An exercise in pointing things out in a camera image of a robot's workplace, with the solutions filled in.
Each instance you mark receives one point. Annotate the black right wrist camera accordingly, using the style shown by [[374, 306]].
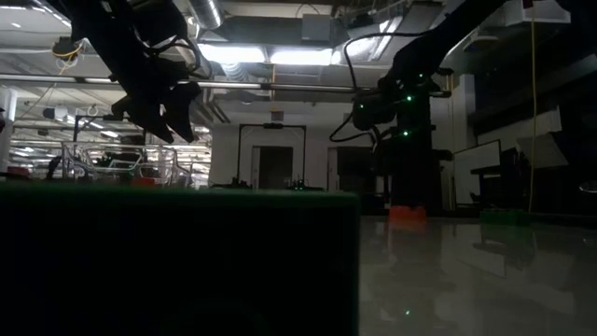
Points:
[[373, 112]]

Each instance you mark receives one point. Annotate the long black light rail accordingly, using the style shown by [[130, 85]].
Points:
[[280, 86]]

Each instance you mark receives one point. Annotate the white ceiling box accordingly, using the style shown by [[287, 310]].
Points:
[[541, 11]]

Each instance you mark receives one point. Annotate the grey duct box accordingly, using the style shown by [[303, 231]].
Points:
[[317, 27]]

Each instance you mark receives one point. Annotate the black ceiling camera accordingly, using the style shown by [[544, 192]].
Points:
[[445, 71]]

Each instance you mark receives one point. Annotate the shiny metal air duct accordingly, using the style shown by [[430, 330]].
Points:
[[368, 51]]

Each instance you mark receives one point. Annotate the red object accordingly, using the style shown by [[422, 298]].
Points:
[[18, 171]]

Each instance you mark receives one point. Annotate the grey tilted panel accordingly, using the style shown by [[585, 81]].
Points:
[[543, 151]]

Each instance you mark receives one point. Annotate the round black lamp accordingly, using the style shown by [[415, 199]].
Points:
[[49, 113]]

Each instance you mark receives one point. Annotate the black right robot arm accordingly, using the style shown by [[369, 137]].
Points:
[[443, 37]]

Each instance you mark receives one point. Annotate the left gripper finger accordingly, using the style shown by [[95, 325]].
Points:
[[184, 112], [144, 116]]

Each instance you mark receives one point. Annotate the large orange block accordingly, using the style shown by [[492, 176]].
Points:
[[408, 213]]

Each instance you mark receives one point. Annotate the whiteboard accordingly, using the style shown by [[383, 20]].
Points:
[[476, 170]]

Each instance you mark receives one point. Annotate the silver round duct pipe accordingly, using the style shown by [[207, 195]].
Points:
[[207, 11]]

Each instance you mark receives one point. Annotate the clear plastic tray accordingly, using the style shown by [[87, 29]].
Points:
[[70, 161], [590, 187]]

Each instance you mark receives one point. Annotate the large green block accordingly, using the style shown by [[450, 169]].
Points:
[[177, 261], [503, 217]]

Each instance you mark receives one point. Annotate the dark door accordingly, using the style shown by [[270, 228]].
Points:
[[275, 168]]

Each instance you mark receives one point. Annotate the grey wall vent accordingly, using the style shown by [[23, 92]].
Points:
[[277, 116]]

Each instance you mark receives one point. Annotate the bright ceiling light panel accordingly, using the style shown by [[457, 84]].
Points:
[[233, 53], [301, 57]]

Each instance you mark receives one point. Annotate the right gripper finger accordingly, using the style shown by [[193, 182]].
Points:
[[402, 198], [422, 198]]

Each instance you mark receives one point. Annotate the distant black robot table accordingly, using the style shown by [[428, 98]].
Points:
[[298, 184]]

